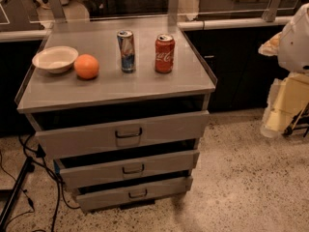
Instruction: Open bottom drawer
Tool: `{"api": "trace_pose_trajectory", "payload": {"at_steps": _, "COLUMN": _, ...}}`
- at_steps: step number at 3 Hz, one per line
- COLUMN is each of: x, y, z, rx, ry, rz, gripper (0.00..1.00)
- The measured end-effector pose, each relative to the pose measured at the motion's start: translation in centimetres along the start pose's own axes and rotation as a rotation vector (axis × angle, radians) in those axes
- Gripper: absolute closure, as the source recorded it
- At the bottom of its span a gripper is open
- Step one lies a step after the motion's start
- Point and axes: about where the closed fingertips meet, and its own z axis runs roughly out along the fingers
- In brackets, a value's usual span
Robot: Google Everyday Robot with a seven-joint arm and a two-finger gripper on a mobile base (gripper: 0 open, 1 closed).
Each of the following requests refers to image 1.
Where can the grey top drawer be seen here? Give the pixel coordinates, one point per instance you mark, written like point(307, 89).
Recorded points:
point(86, 140)

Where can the grey bottom drawer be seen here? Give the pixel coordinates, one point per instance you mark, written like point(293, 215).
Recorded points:
point(115, 197)

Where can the grey drawer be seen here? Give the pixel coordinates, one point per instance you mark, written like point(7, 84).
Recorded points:
point(127, 169)
point(86, 140)
point(115, 197)

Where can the red cola can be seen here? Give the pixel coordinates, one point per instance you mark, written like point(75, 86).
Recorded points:
point(164, 53)

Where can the grey middle drawer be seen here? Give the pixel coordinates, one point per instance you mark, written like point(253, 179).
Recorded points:
point(127, 169)

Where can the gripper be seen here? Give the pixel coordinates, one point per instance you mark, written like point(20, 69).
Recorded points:
point(295, 47)

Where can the white bowl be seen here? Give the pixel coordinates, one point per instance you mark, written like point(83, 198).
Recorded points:
point(57, 59)

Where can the yellow wheeled cart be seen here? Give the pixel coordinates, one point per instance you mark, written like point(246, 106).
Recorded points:
point(299, 122)

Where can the grey drawer cabinet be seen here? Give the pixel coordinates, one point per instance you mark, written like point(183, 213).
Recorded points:
point(54, 102)

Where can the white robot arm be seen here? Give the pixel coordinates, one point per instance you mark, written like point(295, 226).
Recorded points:
point(291, 45)

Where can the blue silver drink can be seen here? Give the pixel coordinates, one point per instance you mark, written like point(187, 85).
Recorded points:
point(126, 45)

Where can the orange fruit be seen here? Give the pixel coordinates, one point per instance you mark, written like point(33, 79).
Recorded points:
point(86, 66)

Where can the black tripod leg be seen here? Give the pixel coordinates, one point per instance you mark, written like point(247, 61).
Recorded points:
point(14, 193)

